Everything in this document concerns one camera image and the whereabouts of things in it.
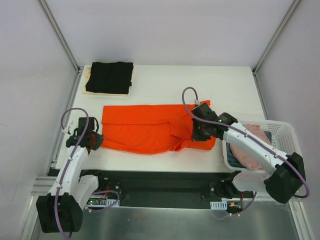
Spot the orange t shirt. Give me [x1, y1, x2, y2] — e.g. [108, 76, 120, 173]
[101, 104, 216, 155]

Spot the pink t shirt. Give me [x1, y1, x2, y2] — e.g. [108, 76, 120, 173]
[227, 124, 271, 171]

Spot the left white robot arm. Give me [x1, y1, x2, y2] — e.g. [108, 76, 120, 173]
[36, 117, 106, 233]

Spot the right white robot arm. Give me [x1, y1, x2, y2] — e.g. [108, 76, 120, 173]
[188, 103, 311, 204]

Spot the teal blue t shirt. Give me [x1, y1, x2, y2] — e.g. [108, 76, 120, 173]
[226, 131, 272, 171]

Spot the folded beige t shirt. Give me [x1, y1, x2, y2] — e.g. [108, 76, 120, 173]
[82, 66, 128, 96]

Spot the left green circuit board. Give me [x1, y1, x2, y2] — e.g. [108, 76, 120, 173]
[86, 198, 107, 207]

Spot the folded black t shirt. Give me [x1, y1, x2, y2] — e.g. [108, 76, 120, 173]
[85, 61, 134, 95]

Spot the white plastic laundry basket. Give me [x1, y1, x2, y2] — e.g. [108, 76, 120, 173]
[222, 118, 302, 192]

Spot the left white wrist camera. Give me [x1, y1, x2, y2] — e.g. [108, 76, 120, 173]
[62, 120, 75, 135]

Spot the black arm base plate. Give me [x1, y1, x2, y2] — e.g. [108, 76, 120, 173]
[80, 169, 254, 209]

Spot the right white cable duct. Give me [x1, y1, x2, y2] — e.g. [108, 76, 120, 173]
[210, 200, 228, 211]

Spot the left aluminium frame post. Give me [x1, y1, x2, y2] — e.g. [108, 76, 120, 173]
[37, 0, 81, 73]

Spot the aluminium frame post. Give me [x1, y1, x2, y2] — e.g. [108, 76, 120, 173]
[37, 0, 81, 73]
[252, 0, 302, 73]

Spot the right aluminium frame post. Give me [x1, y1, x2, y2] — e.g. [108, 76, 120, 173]
[252, 0, 302, 73]

